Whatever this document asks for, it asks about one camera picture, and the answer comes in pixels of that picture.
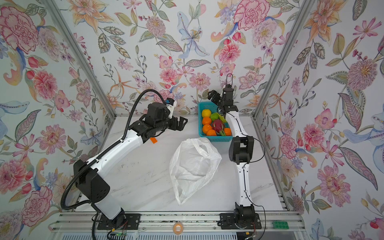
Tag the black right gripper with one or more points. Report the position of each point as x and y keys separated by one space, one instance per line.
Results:
x=218 y=96

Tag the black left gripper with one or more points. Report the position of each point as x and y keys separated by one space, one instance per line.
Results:
x=181 y=126

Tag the green round fruit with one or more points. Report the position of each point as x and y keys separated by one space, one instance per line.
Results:
x=214 y=116

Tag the yellow fruit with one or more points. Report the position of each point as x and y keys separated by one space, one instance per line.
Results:
x=206 y=113

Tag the orange fruit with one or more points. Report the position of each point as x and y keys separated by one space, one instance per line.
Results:
x=228 y=132
x=206 y=121
x=206 y=128
x=211 y=133

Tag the red dragon fruit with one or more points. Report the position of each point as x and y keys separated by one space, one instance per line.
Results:
x=219 y=127

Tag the translucent white plastic bag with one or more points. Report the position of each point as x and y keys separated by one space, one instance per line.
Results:
x=192 y=167

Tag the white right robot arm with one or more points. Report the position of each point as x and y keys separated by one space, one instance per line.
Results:
x=240 y=153

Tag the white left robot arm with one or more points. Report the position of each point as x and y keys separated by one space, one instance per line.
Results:
x=92 y=173

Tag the teal plastic basket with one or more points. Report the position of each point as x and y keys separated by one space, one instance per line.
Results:
x=211 y=106

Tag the orange toy brick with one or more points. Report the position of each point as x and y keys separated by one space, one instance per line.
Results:
x=154 y=140

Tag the beige tape roll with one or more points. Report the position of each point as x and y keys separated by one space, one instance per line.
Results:
x=178 y=228

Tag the green toy brick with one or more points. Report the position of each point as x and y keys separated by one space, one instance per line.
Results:
x=280 y=225

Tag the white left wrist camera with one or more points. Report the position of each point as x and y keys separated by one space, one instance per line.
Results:
x=171 y=103

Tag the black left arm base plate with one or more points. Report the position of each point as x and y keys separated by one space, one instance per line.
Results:
x=122 y=221

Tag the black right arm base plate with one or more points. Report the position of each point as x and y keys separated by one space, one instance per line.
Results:
x=242 y=218

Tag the aluminium corner post right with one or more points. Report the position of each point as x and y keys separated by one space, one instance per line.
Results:
x=303 y=12

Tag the aluminium corner post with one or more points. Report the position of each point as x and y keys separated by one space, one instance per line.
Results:
x=68 y=36
x=303 y=12

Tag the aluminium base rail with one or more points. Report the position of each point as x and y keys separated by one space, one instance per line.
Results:
x=150 y=222

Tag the aluminium corner post left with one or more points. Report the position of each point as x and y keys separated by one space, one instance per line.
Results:
x=68 y=36

